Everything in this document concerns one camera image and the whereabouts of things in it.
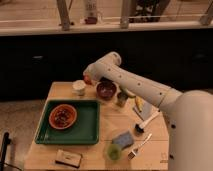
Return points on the red orange apple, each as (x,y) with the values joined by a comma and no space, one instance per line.
(87,80)

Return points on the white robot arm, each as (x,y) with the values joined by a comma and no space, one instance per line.
(190,112)

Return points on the white paper cup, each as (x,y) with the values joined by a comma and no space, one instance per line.
(79,87)

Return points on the green plastic cup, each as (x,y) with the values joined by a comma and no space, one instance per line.
(113,152)

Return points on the dark red bowl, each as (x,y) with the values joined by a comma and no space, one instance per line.
(106,90)

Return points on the green cucumber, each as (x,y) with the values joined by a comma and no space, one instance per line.
(128,93)

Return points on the yellow banana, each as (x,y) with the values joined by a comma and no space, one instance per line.
(139,103)

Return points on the grey cloth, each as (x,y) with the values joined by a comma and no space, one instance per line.
(143,110)

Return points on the orange bowl with food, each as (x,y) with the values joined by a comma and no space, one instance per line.
(62,116)

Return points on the green plastic tray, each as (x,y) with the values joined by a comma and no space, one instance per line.
(84,131)

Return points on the blue sponge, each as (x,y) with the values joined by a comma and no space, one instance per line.
(123,140)

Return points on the silver fork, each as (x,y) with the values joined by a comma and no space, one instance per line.
(135,150)

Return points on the wooden block eraser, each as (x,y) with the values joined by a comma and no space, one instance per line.
(68,158)

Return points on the black stand at left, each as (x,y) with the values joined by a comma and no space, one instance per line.
(5,142)

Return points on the white handled black brush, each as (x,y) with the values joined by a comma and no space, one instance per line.
(140,127)

